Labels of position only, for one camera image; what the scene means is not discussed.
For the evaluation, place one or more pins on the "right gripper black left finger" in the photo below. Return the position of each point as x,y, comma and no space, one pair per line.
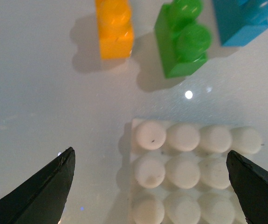
41,198

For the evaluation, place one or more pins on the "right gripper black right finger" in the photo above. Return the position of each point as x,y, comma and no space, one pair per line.
250,184

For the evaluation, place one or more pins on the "blue three-stud block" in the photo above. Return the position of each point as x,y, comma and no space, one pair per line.
240,21

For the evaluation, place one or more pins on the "white studded base plate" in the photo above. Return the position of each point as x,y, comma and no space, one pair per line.
179,173

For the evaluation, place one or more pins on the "green two-stud block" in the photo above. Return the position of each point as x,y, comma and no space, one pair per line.
182,41

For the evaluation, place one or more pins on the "yellow two-stud block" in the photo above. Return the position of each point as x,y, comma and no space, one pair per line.
115,29

